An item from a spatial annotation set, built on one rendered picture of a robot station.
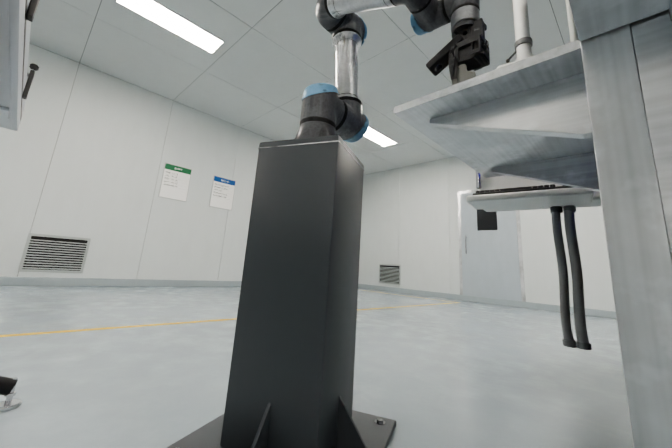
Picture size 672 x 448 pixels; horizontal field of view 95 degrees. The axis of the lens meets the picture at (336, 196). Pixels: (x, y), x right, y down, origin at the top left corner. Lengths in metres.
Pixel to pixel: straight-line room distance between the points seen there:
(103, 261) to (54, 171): 1.30
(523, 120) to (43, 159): 5.18
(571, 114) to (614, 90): 0.12
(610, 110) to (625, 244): 0.21
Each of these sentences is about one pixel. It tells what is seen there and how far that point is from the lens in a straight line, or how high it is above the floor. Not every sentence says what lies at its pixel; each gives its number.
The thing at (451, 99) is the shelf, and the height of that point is 0.86.
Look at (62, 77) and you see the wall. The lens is 5.68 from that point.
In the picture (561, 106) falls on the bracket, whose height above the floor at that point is 0.80.
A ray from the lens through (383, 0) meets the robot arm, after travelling 1.07.
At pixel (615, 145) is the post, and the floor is 0.66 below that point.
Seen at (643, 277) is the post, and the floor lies 0.46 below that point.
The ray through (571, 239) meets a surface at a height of 0.64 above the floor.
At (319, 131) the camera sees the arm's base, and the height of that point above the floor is 0.84.
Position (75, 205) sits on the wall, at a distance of 5.28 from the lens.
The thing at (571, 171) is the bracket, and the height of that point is 0.81.
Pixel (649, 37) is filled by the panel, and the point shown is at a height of 0.83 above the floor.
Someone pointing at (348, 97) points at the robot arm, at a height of 1.02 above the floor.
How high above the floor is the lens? 0.45
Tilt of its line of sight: 13 degrees up
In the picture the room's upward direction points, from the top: 4 degrees clockwise
